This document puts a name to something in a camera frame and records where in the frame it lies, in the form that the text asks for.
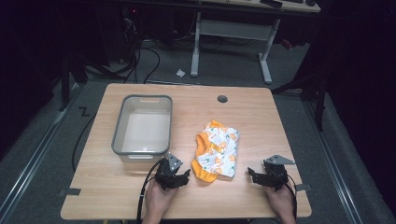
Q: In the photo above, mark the black remote control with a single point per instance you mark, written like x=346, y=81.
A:
x=271, y=3

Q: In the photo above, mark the person's left hand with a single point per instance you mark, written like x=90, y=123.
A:
x=158, y=200

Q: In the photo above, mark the small red object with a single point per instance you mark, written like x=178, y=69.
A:
x=287, y=44

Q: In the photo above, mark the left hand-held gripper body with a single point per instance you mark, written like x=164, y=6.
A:
x=166, y=174

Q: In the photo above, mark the black metal stand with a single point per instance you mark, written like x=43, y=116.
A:
x=311, y=87
x=67, y=77

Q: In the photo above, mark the white-legged wooden desk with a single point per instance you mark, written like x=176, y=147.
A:
x=232, y=29

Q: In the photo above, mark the white plastic bin grey rim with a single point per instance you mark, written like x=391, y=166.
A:
x=144, y=130

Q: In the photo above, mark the grey tape strip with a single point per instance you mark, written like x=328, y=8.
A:
x=303, y=187
x=71, y=191

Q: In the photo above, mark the metal floor rail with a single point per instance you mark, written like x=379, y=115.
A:
x=333, y=165
x=34, y=155

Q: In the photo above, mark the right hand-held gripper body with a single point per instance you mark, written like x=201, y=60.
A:
x=275, y=174

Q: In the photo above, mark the crumpled white paper scrap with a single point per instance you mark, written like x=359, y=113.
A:
x=180, y=73

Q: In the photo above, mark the orange white printed baby garment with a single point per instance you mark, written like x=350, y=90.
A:
x=218, y=149

